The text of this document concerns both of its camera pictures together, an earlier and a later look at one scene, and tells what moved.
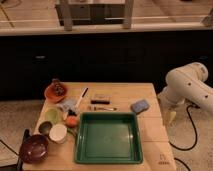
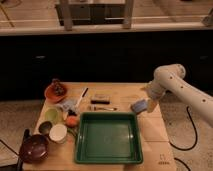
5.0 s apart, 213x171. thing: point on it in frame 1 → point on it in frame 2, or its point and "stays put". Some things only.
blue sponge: [139, 106] stays put
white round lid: [58, 133] stays put
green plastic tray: [108, 138] stays put
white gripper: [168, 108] → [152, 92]
